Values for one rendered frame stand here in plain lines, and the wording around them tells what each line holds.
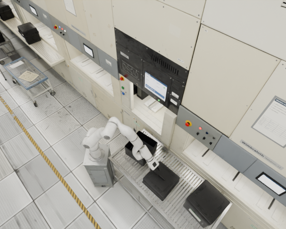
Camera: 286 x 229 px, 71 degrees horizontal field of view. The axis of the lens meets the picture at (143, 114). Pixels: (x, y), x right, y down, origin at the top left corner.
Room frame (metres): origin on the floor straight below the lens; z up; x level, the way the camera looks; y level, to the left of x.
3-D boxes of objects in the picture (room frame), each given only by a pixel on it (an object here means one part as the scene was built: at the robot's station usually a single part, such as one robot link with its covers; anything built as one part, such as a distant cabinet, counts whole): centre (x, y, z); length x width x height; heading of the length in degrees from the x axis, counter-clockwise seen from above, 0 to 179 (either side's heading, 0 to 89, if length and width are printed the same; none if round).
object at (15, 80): (2.90, 2.21, 0.24); 0.97 x 0.52 x 0.48; 48
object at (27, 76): (2.76, 2.10, 0.47); 0.31 x 0.23 x 0.02; 67
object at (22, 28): (3.40, 2.13, 0.93); 0.30 x 0.28 x 0.26; 43
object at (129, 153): (1.14, 0.01, 0.85); 0.28 x 0.28 x 0.17; 54
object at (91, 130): (1.12, 0.53, 1.07); 0.19 x 0.12 x 0.24; 166
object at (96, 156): (1.09, 0.54, 0.85); 0.19 x 0.19 x 0.18
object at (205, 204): (0.53, -0.62, 0.89); 0.29 x 0.29 x 0.25; 41
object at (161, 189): (0.78, -0.21, 0.83); 0.29 x 0.29 x 0.13; 48
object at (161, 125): (1.81, -0.31, 0.98); 0.95 x 0.88 x 1.95; 136
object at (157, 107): (1.79, -0.15, 0.89); 0.22 x 0.21 x 0.04; 136
